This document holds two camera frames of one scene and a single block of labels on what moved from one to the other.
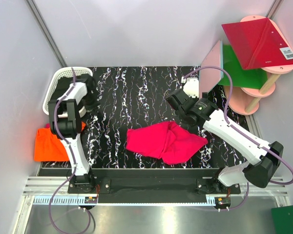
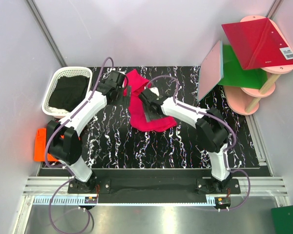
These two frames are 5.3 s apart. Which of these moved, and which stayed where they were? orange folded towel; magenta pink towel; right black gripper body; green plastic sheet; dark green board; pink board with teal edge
Moved: right black gripper body; magenta pink towel
Stayed: green plastic sheet; orange folded towel; pink board with teal edge; dark green board
